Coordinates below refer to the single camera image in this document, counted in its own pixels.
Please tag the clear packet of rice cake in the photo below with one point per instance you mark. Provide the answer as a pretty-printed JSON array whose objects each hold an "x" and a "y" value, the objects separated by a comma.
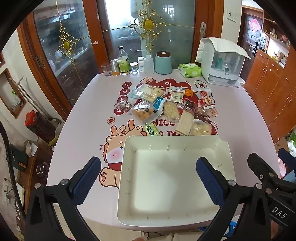
[{"x": 200, "y": 128}]

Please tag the white countertop cup cabinet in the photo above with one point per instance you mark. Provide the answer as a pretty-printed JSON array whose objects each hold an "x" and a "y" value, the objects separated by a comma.
[{"x": 222, "y": 69}]

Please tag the clear plastic bottle green label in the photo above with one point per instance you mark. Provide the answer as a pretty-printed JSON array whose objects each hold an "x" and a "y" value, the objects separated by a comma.
[{"x": 123, "y": 62}]

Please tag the white squeeze bottle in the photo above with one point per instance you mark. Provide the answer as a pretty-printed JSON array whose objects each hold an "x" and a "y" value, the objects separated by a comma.
[{"x": 149, "y": 63}]

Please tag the small blue snack packet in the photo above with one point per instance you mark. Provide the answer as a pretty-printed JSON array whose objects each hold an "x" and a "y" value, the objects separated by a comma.
[{"x": 159, "y": 103}]

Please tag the container with red lid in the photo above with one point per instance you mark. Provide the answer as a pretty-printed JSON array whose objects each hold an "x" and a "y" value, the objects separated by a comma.
[{"x": 32, "y": 118}]

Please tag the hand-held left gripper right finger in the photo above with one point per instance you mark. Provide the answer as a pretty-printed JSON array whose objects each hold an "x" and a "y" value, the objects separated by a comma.
[{"x": 210, "y": 183}]

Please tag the wooden cabinet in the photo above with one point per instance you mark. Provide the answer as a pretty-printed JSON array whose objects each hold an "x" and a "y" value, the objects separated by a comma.
[{"x": 268, "y": 83}]

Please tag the clear packet of nut candy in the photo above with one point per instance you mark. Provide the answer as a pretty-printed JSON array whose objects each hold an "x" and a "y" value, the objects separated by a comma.
[{"x": 204, "y": 113}]

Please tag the white plastic tray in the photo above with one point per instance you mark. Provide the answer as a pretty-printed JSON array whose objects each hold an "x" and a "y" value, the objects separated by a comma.
[{"x": 166, "y": 176}]

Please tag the small glass jar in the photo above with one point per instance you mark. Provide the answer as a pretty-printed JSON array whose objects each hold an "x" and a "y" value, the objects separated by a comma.
[{"x": 134, "y": 68}]

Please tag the black box appliance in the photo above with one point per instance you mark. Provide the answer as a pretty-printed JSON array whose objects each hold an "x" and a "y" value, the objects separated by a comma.
[{"x": 19, "y": 157}]

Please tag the small orange snack packet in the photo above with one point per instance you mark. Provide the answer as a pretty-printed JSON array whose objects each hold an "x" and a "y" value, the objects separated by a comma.
[{"x": 189, "y": 92}]

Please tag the teal canister with brown lid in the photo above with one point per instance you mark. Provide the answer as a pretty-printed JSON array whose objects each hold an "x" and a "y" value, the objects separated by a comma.
[{"x": 163, "y": 63}]

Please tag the brown flower print snack packet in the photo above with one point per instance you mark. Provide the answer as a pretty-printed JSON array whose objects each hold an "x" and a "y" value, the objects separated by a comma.
[{"x": 185, "y": 109}]

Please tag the brown entrance door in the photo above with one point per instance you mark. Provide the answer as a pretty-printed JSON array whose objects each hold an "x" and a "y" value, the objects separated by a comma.
[{"x": 245, "y": 39}]

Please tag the clear pack of crumb cake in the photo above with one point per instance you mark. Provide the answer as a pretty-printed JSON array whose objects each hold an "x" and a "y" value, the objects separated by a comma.
[{"x": 148, "y": 92}]

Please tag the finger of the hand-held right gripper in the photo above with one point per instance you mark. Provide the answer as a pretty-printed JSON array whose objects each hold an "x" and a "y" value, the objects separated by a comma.
[
  {"x": 288, "y": 157},
  {"x": 260, "y": 166}
]

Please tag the cardboard box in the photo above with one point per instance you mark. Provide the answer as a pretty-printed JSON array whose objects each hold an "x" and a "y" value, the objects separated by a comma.
[{"x": 283, "y": 144}]

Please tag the small green snack packet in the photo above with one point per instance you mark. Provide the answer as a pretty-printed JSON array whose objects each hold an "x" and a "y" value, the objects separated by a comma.
[{"x": 151, "y": 131}]

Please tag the white label snack packet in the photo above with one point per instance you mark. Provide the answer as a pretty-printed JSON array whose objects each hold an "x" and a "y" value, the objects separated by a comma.
[{"x": 177, "y": 94}]

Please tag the clear packet of orange puffs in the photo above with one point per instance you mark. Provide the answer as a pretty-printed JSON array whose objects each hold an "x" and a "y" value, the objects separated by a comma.
[{"x": 143, "y": 112}]

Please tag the red door decoration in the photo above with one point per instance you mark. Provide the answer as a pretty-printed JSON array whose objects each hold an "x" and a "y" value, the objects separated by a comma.
[{"x": 254, "y": 25}]

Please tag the white quilted cloth cover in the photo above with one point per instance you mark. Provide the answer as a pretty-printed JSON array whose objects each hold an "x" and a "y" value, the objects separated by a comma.
[{"x": 227, "y": 46}]

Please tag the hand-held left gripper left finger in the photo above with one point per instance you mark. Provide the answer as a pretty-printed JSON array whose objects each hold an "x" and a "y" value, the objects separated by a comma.
[{"x": 85, "y": 183}]

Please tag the glass tumbler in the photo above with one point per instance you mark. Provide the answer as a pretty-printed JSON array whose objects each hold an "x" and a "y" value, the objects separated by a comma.
[{"x": 107, "y": 70}]

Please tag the clear candy packet red print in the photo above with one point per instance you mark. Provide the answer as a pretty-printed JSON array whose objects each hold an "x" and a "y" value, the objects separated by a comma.
[{"x": 122, "y": 107}]

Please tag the large gold door ornament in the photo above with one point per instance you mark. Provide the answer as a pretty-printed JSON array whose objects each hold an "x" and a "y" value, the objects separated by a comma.
[{"x": 147, "y": 23}]

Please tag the white wall switch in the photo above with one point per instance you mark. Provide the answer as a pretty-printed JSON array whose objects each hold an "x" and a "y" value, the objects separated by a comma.
[{"x": 231, "y": 15}]

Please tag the red and white snack packet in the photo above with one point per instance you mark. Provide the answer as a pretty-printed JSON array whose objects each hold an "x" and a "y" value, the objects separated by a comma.
[{"x": 206, "y": 98}]

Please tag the wooden framed wall niche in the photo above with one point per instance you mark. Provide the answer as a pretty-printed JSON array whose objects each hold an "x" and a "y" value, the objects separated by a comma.
[{"x": 11, "y": 92}]

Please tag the white pill bottle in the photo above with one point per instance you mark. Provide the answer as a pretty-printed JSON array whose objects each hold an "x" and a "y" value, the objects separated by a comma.
[{"x": 141, "y": 64}]

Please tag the green tissue pack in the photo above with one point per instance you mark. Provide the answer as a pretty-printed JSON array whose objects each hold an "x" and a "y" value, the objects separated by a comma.
[{"x": 189, "y": 70}]

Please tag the beige wafer packet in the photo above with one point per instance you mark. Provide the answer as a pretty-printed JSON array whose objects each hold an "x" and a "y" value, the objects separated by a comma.
[{"x": 185, "y": 124}]

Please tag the clear packet of biscuit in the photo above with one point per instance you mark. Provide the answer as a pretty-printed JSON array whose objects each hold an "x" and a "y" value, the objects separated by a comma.
[{"x": 171, "y": 112}]

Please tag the wooden framed glass sliding door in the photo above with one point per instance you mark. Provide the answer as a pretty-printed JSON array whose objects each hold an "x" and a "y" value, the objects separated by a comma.
[{"x": 92, "y": 27}]

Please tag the small metal tin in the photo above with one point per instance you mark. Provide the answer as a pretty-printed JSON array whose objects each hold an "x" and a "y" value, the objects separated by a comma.
[{"x": 115, "y": 67}]

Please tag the small gold door ornament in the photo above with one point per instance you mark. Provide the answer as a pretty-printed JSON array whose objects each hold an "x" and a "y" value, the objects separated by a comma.
[{"x": 66, "y": 45}]

